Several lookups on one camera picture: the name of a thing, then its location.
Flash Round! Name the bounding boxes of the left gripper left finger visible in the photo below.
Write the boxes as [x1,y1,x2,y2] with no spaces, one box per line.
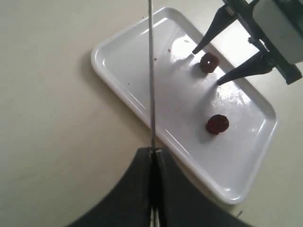
[69,148,152,227]

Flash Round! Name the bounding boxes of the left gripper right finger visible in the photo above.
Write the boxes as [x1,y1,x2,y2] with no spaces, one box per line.
[155,149,244,227]

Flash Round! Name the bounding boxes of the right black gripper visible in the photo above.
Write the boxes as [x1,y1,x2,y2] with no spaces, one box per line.
[192,0,303,85]

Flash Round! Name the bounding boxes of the thin metal skewer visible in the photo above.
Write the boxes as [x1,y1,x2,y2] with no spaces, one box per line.
[148,0,159,227]

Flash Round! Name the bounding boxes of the dark red fruit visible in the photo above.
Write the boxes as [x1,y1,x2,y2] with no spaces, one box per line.
[200,52,220,73]

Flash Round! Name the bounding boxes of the white rectangular plastic tray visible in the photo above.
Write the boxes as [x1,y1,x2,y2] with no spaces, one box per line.
[91,8,277,205]

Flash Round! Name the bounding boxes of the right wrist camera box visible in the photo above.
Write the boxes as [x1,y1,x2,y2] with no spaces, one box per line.
[252,0,303,64]

